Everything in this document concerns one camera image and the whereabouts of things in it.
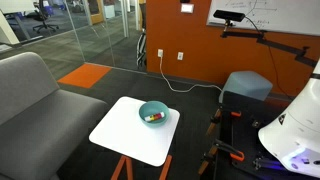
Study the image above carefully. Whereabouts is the orange handled bar clamp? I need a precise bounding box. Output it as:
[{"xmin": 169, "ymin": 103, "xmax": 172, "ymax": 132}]
[
  {"xmin": 205, "ymin": 107, "xmax": 243, "ymax": 136},
  {"xmin": 197, "ymin": 138, "xmax": 246, "ymax": 176}
]

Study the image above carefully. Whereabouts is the black and white striped chair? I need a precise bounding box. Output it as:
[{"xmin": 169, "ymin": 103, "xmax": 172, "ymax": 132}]
[{"xmin": 135, "ymin": 31, "xmax": 148, "ymax": 69}]

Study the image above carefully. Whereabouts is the black office chair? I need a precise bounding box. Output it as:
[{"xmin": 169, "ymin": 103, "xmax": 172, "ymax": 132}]
[{"xmin": 32, "ymin": 0, "xmax": 60, "ymax": 34}]

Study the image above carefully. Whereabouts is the black stereo camera bar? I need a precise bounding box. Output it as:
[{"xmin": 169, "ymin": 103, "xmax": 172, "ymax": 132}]
[{"xmin": 213, "ymin": 9, "xmax": 246, "ymax": 23}]

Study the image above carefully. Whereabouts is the black camera cable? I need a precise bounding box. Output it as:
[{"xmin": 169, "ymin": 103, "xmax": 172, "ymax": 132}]
[{"xmin": 244, "ymin": 16, "xmax": 294, "ymax": 99}]

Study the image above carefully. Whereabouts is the white wall whiteboard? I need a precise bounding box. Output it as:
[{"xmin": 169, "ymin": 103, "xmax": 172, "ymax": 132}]
[{"xmin": 206, "ymin": 0, "xmax": 320, "ymax": 37}]

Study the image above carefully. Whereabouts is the white office desk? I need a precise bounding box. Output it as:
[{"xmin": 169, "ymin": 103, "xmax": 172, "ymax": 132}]
[{"xmin": 0, "ymin": 0, "xmax": 44, "ymax": 46}]

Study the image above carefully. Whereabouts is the white wall sign plate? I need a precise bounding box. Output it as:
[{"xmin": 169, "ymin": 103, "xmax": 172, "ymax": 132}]
[{"xmin": 180, "ymin": 2, "xmax": 195, "ymax": 14}]

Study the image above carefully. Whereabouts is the blue bowl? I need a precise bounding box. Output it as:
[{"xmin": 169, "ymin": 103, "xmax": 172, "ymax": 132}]
[{"xmin": 138, "ymin": 100, "xmax": 170, "ymax": 128}]

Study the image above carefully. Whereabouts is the glue stick with colourful label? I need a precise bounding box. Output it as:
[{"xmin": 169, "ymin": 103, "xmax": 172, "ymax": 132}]
[{"xmin": 144, "ymin": 111, "xmax": 166, "ymax": 123}]

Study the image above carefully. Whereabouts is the white square side table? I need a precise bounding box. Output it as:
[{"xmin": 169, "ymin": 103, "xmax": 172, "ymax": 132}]
[{"xmin": 88, "ymin": 96, "xmax": 181, "ymax": 180}]

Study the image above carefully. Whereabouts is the light blue ottoman stool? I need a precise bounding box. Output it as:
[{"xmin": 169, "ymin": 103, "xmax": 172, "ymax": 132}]
[{"xmin": 218, "ymin": 70, "xmax": 274, "ymax": 104}]

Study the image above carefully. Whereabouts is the white power cable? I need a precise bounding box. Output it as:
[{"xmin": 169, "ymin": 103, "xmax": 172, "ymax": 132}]
[{"xmin": 159, "ymin": 55, "xmax": 224, "ymax": 94}]

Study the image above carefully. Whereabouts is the grey fabric sofa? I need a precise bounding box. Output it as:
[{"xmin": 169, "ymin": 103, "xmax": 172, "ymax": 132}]
[{"xmin": 0, "ymin": 51, "xmax": 109, "ymax": 180}]

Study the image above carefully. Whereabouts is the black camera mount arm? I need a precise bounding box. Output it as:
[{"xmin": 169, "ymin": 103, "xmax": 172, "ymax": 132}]
[{"xmin": 220, "ymin": 20, "xmax": 319, "ymax": 68}]

